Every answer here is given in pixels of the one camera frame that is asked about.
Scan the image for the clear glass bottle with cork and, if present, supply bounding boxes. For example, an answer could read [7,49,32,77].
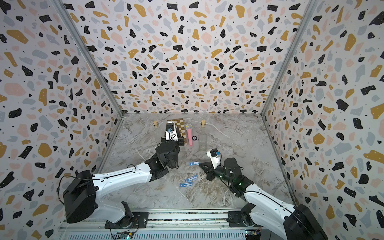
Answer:
[199,120,208,153]

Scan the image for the glass bottle blue label back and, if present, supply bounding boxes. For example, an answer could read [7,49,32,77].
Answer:
[153,121,166,146]

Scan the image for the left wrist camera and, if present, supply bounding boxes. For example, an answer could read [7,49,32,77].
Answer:
[165,122,178,141]

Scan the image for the wooden chessboard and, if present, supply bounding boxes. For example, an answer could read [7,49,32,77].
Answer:
[173,119,188,144]

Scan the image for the left metal corner post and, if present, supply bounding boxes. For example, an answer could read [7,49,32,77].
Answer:
[51,1,124,117]

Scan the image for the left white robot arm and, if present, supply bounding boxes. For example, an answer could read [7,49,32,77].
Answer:
[63,138,185,229]

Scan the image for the right metal corner post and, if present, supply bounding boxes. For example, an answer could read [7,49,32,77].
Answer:
[261,0,319,117]

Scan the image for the metal corner post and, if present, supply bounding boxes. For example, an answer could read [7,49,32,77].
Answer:
[51,1,124,117]
[261,0,319,117]

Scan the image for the pink toy microphone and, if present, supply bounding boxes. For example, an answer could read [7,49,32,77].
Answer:
[185,124,193,147]

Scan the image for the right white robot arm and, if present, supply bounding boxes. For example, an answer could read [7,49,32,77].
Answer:
[199,158,328,240]

